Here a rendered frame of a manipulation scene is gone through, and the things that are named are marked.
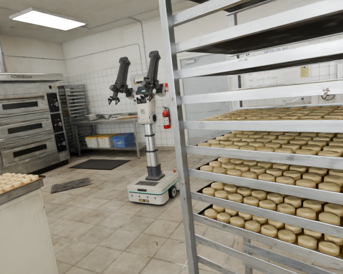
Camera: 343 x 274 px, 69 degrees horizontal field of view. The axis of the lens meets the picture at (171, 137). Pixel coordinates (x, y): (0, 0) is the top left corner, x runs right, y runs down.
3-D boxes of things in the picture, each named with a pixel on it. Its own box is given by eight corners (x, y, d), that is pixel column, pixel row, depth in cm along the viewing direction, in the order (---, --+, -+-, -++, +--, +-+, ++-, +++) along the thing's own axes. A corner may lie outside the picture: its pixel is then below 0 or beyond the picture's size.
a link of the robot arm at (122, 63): (128, 58, 317) (121, 60, 322) (126, 55, 312) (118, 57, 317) (122, 88, 304) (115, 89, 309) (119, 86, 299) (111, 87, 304)
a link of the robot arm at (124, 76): (132, 60, 324) (126, 61, 329) (126, 55, 312) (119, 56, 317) (128, 93, 315) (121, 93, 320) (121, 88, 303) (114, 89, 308)
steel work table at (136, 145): (77, 157, 637) (70, 119, 620) (97, 150, 700) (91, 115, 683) (139, 159, 550) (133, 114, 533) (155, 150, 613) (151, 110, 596)
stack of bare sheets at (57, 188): (50, 193, 395) (50, 192, 394) (52, 186, 431) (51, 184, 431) (90, 185, 416) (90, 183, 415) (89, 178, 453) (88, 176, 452)
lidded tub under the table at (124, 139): (111, 147, 595) (110, 136, 590) (123, 143, 636) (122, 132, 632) (125, 147, 578) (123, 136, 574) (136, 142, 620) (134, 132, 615)
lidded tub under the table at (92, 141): (85, 147, 635) (83, 137, 631) (98, 143, 675) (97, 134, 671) (96, 147, 616) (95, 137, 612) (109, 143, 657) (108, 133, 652)
